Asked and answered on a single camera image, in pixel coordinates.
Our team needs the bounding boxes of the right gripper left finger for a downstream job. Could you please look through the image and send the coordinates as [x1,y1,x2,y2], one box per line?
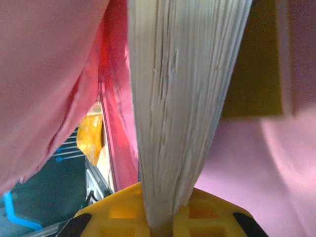
[76,182,152,237]

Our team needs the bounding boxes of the pink school backpack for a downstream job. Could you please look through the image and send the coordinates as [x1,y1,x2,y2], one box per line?
[0,0,316,237]

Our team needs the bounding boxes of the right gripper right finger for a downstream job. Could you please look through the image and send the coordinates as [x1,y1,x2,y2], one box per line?
[172,189,269,237]

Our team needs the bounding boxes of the yellow cartoon cover book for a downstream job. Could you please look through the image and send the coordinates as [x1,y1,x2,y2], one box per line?
[127,0,284,234]

